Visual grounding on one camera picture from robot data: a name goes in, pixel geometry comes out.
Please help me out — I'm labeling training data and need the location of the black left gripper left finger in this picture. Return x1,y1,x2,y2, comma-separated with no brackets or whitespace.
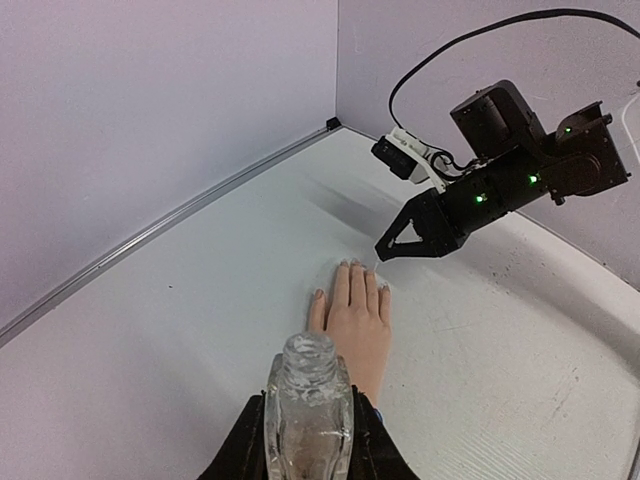
198,393,266,480

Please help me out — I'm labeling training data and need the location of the clear nail polish bottle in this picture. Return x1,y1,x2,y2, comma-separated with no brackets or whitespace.
264,332,354,480

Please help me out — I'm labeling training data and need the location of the black right camera cable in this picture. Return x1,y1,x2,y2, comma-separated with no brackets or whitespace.
388,8,640,131

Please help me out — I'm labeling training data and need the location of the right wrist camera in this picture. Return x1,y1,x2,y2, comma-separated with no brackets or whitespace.
371,127,448,193

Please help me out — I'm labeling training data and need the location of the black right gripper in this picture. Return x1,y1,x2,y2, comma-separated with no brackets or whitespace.
374,188,473,261

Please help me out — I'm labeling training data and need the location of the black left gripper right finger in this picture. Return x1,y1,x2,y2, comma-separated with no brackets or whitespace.
347,386,418,480

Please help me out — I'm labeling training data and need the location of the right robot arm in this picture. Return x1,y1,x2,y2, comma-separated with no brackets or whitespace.
371,80,630,261

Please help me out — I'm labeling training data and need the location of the mannequin hand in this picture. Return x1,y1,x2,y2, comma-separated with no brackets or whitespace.
308,261,392,406

